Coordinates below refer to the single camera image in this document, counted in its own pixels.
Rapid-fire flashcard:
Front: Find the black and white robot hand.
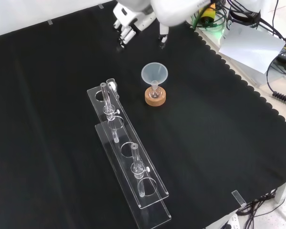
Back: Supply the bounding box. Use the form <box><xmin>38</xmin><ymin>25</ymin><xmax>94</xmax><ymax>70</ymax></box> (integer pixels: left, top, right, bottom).
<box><xmin>112</xmin><ymin>3</ymin><xmax>170</xmax><ymax>49</ymax></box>

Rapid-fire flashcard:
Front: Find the translucent plastic funnel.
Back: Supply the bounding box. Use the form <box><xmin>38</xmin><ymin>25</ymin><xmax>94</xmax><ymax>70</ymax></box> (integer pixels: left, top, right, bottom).
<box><xmin>141</xmin><ymin>62</ymin><xmax>168</xmax><ymax>91</ymax></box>

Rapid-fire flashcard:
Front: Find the clear round-bottom flask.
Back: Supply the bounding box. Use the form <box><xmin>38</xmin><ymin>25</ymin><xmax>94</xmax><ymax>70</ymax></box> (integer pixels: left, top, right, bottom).
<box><xmin>150</xmin><ymin>81</ymin><xmax>161</xmax><ymax>99</ymax></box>

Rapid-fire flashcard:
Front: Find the clear acrylic funnel stand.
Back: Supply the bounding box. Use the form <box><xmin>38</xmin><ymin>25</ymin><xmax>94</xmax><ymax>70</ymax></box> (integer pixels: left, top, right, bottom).
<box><xmin>86</xmin><ymin>77</ymin><xmax>172</xmax><ymax>229</ymax></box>

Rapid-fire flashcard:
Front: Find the yellow stop button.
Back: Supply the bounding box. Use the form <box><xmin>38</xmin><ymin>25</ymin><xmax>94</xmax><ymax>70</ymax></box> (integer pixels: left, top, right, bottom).
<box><xmin>198</xmin><ymin>2</ymin><xmax>216</xmax><ymax>25</ymax></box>

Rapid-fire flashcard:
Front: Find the pale board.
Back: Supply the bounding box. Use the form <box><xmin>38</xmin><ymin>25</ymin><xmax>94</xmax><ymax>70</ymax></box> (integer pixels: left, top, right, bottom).
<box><xmin>218</xmin><ymin>23</ymin><xmax>286</xmax><ymax>75</ymax></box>

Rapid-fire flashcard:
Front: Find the black cloth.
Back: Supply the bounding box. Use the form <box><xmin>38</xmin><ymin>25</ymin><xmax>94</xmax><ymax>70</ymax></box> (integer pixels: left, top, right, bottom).
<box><xmin>0</xmin><ymin>0</ymin><xmax>286</xmax><ymax>229</ymax></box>

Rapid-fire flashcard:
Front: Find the clear cloth clip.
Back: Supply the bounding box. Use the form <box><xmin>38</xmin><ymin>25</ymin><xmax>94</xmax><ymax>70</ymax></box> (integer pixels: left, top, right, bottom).
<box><xmin>231</xmin><ymin>190</ymin><xmax>246</xmax><ymax>207</ymax></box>

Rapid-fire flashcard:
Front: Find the white power strip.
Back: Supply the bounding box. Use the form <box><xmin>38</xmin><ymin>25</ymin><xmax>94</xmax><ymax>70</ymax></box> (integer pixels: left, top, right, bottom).
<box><xmin>218</xmin><ymin>213</ymin><xmax>241</xmax><ymax>229</ymax></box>

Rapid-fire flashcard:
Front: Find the white table leg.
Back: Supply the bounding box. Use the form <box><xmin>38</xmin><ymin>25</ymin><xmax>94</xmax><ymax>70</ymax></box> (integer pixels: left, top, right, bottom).
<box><xmin>274</xmin><ymin>179</ymin><xmax>286</xmax><ymax>205</ymax></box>

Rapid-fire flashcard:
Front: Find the cork ring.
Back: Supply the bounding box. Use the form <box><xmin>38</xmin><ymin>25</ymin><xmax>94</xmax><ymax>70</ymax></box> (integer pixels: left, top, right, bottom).
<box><xmin>144</xmin><ymin>86</ymin><xmax>167</xmax><ymax>106</ymax></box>

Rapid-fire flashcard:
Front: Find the green cable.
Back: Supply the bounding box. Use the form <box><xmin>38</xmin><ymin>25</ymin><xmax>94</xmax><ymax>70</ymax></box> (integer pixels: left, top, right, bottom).
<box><xmin>190</xmin><ymin>6</ymin><xmax>227</xmax><ymax>31</ymax></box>

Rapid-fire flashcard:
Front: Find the black coiled cable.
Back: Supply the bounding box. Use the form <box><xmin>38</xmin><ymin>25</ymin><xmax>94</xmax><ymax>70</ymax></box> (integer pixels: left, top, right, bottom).
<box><xmin>266</xmin><ymin>57</ymin><xmax>286</xmax><ymax>107</ymax></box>

